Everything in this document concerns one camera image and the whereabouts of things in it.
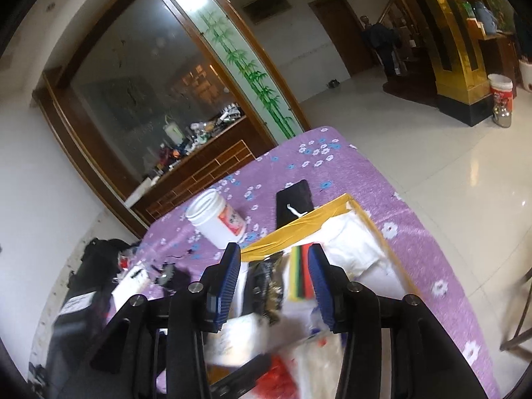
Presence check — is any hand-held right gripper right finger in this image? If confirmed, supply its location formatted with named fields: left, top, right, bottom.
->
left=307, top=243, right=491, bottom=399

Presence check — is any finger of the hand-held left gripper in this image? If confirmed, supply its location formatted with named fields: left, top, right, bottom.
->
left=208, top=354, right=277, bottom=399

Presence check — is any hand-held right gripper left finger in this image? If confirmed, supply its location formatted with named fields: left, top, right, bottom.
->
left=89, top=242, right=242, bottom=399

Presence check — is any striped sponge pack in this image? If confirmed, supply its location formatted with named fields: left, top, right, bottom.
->
left=288, top=243, right=317, bottom=301

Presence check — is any red plastic bag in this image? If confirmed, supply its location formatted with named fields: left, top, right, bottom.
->
left=257, top=356, right=301, bottom=399

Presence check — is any white tissue pack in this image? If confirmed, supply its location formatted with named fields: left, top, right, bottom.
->
left=207, top=313, right=292, bottom=367

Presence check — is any black snack packet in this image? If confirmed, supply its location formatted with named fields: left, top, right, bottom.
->
left=248, top=257, right=288, bottom=326

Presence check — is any white cloth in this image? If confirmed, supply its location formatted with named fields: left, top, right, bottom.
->
left=321, top=215, right=392, bottom=280

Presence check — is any yellow cardboard box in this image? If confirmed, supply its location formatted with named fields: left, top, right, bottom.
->
left=239, top=193, right=420, bottom=299

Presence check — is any white plastic bag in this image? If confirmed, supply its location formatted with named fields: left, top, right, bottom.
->
left=291, top=332, right=346, bottom=399

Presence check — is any black round device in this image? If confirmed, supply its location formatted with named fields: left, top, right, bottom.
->
left=155, top=259, right=193, bottom=290

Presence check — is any white plastic jar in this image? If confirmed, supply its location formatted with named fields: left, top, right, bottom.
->
left=185, top=188, right=247, bottom=249

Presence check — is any white notebook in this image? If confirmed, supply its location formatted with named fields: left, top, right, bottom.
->
left=111, top=265, right=151, bottom=301

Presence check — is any black phone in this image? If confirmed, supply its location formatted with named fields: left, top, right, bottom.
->
left=275, top=180, right=316, bottom=230

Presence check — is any purple floral tablecloth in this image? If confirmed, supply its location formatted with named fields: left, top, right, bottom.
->
left=28, top=127, right=502, bottom=399

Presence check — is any flat white box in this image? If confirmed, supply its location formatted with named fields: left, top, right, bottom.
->
left=124, top=176, right=158, bottom=209

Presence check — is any clutter on wooden counter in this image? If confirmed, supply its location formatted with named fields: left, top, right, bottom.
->
left=154, top=106, right=246, bottom=175

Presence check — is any white jug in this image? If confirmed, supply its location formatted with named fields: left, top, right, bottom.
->
left=164, top=122, right=184, bottom=147

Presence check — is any dark wooden chair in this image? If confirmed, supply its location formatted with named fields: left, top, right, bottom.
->
left=498, top=265, right=532, bottom=363

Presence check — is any bamboo print glass panel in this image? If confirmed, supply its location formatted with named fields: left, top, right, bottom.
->
left=151, top=0, right=301, bottom=143

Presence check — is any wooden glass partition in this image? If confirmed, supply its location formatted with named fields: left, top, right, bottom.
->
left=32, top=0, right=311, bottom=238

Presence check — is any wooden staircase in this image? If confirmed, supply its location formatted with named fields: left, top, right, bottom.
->
left=374, top=0, right=442, bottom=106

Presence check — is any metal kettle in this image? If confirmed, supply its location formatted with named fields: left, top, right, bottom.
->
left=492, top=103, right=513, bottom=129

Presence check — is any brown wooden door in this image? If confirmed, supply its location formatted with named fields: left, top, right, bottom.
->
left=309, top=0, right=375, bottom=78

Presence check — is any white bucket red label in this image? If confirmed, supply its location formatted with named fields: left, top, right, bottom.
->
left=487, top=73, right=517, bottom=109

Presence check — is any gold black pillar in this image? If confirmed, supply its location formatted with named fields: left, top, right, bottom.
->
left=384, top=0, right=496, bottom=128

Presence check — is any wooden shelf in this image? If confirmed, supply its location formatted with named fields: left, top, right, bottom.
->
left=466, top=19, right=521, bottom=89

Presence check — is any white vase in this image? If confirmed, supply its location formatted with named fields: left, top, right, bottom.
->
left=518, top=58, right=532, bottom=93

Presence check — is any blue bag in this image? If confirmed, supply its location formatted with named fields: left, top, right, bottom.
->
left=473, top=1, right=498, bottom=35

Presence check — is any wide framed wall picture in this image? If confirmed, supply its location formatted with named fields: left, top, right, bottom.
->
left=242, top=0, right=292, bottom=25

